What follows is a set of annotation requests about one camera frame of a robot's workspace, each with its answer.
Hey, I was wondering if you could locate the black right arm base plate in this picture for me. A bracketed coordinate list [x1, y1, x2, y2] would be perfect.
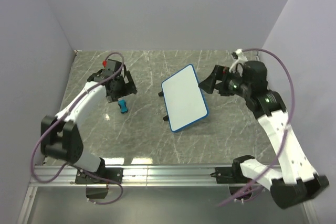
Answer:
[210, 166, 250, 184]

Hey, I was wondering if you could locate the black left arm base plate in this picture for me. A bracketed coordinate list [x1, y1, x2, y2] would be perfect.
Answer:
[75, 167, 123, 185]

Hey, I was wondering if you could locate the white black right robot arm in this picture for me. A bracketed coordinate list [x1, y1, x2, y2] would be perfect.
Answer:
[198, 61, 329, 209]

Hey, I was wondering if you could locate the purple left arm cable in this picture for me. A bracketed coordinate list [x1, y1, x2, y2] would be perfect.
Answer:
[30, 52, 125, 206]

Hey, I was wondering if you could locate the blue framed whiteboard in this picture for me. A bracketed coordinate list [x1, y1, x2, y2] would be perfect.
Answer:
[161, 64, 209, 132]

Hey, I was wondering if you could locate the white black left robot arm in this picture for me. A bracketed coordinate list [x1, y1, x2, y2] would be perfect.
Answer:
[40, 59, 137, 183]

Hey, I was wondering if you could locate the blue black whiteboard eraser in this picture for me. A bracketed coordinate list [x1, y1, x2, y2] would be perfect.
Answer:
[118, 100, 129, 114]

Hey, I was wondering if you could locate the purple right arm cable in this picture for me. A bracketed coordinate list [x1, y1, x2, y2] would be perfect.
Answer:
[217, 48, 296, 208]

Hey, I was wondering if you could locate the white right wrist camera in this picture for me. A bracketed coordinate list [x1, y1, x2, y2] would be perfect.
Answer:
[229, 49, 248, 72]

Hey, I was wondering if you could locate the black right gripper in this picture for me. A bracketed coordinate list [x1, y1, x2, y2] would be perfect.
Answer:
[198, 65, 251, 99]

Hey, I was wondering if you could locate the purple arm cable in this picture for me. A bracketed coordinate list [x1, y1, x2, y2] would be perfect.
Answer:
[30, 52, 125, 206]
[217, 48, 296, 208]

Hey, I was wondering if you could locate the aluminium front rail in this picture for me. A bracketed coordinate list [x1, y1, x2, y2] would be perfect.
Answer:
[28, 164, 230, 187]

